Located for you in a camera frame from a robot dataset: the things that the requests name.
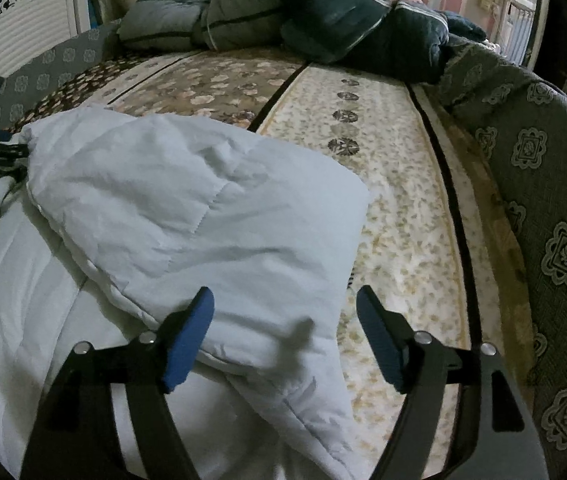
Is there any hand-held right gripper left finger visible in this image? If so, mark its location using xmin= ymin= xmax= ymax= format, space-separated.
xmin=19 ymin=286 xmax=215 ymax=480

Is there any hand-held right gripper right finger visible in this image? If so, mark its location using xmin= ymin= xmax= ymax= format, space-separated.
xmin=356 ymin=285 xmax=551 ymax=480

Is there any white padded jacket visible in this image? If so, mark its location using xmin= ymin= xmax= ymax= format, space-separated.
xmin=0 ymin=105 xmax=371 ymax=480

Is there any grey medallion patterned cloth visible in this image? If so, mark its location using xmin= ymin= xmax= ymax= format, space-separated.
xmin=433 ymin=42 xmax=567 ymax=480
xmin=0 ymin=20 xmax=124 ymax=122

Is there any floral patterned blanket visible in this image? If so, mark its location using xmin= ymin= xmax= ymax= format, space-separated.
xmin=0 ymin=47 xmax=539 ymax=480

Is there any dark green grey quilt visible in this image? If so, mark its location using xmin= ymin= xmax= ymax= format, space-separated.
xmin=116 ymin=0 xmax=489 ymax=86

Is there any white door frame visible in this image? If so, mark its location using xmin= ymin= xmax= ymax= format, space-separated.
xmin=493 ymin=0 xmax=555 ymax=67

